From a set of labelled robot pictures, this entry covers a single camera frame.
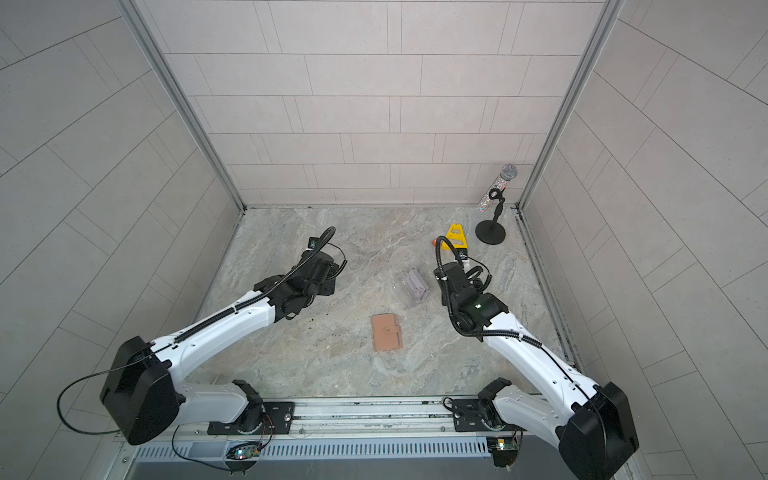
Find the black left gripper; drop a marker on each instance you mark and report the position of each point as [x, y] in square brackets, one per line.
[330, 282]

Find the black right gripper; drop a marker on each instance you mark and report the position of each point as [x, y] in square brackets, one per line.
[444, 299]

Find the pink leather card holder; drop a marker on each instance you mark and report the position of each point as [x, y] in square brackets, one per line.
[387, 333]

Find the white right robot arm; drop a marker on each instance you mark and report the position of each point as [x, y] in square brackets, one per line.
[552, 384]

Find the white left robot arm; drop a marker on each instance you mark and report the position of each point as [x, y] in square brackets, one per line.
[146, 391]

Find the yellow triangular cone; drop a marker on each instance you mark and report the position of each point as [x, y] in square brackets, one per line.
[456, 238]

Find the black microphone stand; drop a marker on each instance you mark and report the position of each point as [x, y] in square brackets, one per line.
[491, 232]

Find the right circuit board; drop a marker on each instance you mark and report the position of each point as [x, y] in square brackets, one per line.
[503, 450]

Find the glittery silver microphone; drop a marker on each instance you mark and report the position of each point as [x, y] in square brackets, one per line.
[507, 173]

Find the left green circuit board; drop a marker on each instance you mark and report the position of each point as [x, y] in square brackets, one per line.
[244, 451]

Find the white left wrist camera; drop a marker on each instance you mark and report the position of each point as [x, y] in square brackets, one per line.
[313, 243]

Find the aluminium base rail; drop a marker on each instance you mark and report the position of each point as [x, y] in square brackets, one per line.
[468, 414]

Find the aluminium corner post left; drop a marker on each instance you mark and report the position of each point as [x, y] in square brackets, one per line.
[139, 29]

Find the aluminium corner post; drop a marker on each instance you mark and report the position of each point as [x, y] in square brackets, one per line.
[139, 29]
[605, 22]

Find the aluminium corner post right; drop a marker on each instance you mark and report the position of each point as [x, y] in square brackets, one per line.
[605, 22]

